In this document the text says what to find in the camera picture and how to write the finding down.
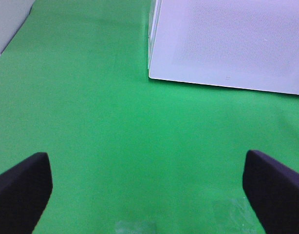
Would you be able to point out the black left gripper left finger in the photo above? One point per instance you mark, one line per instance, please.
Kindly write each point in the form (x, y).
(25, 190)

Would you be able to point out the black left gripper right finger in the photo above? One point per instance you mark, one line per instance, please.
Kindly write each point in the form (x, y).
(272, 190)

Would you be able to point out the white partition panel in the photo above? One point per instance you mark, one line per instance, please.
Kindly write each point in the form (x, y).
(13, 14)

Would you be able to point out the white microwave oven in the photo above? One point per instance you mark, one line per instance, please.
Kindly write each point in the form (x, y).
(154, 14)

